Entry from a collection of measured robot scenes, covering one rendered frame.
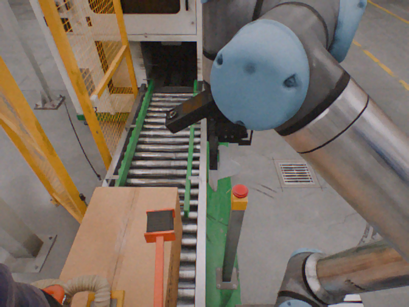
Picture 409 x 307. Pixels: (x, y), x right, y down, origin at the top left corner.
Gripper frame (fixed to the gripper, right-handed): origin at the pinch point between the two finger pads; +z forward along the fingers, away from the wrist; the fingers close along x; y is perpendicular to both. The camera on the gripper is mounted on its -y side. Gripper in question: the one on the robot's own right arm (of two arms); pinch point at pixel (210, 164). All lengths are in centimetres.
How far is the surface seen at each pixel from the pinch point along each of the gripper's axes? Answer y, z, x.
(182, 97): -22, 100, 192
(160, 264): -12.8, 26.7, -10.5
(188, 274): -10, 97, 13
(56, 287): -37.7, 26.7, -15.7
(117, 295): -26.0, 38.8, -14.0
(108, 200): -46, 57, 32
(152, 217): -16.5, 25.3, 2.5
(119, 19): -73, 28, 201
